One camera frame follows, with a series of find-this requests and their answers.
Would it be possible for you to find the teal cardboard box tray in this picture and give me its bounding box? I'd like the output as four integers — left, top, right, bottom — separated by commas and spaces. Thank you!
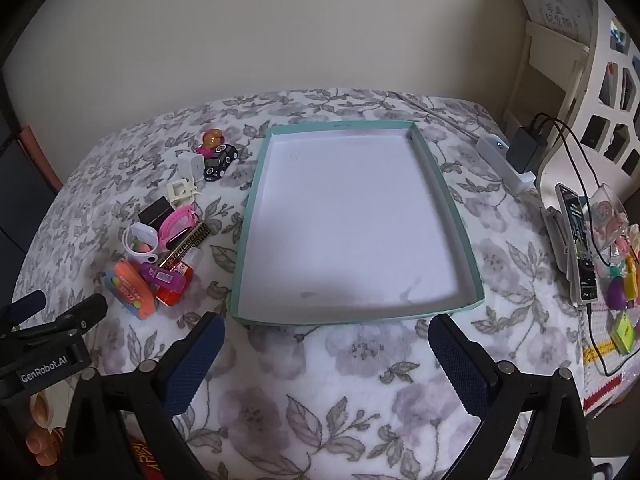
231, 120, 485, 327

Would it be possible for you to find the clear plastic container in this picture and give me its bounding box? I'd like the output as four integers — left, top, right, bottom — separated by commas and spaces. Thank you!
582, 185, 630, 261

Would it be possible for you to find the magenta rectangular case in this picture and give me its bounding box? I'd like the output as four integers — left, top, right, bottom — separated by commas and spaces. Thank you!
139, 261, 183, 288

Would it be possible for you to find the colourful crochet mat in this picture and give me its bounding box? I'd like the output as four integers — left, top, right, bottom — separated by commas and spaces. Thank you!
580, 305, 640, 418

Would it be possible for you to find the black cable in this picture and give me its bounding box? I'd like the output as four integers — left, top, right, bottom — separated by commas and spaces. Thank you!
530, 112, 615, 267
537, 117, 628, 377

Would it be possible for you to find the round white sign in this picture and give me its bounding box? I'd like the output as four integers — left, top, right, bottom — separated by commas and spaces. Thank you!
510, 0, 596, 43

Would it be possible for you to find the gold black patterned lighter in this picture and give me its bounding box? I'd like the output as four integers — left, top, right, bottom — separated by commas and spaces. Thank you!
157, 225, 212, 270

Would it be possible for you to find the yellow-green cube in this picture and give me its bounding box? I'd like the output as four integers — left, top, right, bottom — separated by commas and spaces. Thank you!
609, 310, 640, 356

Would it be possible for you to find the purple toy egg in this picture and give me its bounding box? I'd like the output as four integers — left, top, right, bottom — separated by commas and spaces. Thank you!
606, 275, 637, 311

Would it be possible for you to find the white power strip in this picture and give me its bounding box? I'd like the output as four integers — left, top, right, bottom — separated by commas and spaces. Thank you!
475, 132, 536, 193

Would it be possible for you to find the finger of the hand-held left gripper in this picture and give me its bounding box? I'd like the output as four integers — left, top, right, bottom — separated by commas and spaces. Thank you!
0, 290, 47, 328
10, 293, 109, 347

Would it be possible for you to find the pink watch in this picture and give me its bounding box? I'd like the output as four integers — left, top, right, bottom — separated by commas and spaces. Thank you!
157, 203, 202, 252

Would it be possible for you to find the red glue bottle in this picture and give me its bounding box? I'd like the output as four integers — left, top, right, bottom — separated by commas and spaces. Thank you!
155, 249, 205, 307

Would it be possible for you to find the black toy car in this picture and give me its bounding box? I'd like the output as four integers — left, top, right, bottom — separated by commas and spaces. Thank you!
203, 144, 238, 182

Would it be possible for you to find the white round case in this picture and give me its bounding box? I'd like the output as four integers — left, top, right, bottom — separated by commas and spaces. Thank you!
122, 222, 161, 263

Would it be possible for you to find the orange board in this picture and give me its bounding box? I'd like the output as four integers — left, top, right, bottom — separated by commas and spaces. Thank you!
15, 126, 63, 191

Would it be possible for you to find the small black box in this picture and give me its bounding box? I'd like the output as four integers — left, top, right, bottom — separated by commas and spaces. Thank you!
137, 196, 173, 228

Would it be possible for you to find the brown dog toy figure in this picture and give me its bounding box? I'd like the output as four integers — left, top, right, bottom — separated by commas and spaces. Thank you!
196, 130, 226, 157

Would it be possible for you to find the cream plastic clip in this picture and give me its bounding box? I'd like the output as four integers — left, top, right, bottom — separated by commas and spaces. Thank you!
167, 176, 201, 209

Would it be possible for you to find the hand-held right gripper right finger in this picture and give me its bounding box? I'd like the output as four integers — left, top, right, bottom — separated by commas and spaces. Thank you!
428, 313, 596, 480

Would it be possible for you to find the dark cabinet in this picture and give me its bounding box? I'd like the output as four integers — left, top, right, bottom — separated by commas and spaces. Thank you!
0, 75, 56, 286

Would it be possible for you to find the white phone stand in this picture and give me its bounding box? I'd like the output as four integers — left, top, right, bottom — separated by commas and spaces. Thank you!
541, 205, 576, 286

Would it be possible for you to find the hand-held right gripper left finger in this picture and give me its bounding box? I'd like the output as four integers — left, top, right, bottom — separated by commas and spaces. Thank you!
57, 311, 226, 480

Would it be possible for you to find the red printed packet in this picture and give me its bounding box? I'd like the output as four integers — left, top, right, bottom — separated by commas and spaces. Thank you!
129, 437, 167, 480

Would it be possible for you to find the person's left hand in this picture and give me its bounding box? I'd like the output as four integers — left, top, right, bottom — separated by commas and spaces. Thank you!
25, 392, 66, 467

